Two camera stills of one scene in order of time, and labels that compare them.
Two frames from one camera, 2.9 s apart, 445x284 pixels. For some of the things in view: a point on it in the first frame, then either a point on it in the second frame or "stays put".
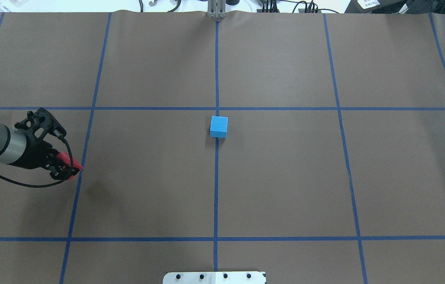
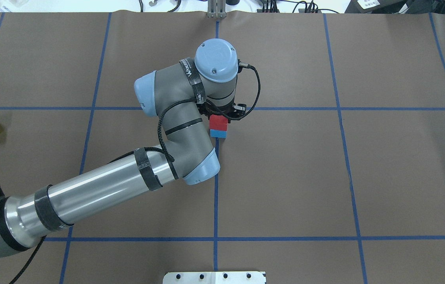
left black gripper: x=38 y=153 → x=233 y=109
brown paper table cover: x=319 y=147 stays put
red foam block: x=65 y=157 → x=219 y=122
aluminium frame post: x=216 y=8 stays put
